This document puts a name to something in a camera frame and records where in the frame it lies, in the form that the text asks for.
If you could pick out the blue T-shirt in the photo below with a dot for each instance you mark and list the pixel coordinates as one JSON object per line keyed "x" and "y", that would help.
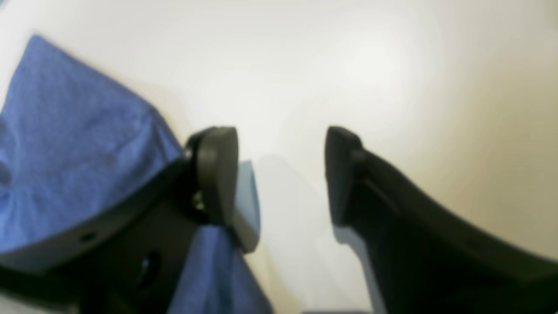
{"x": 75, "y": 143}

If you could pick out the image right gripper right finger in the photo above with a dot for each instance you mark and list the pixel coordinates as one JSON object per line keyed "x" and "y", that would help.
{"x": 417, "y": 256}

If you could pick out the image right gripper white left finger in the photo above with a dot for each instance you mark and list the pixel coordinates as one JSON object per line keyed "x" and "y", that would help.
{"x": 128, "y": 260}

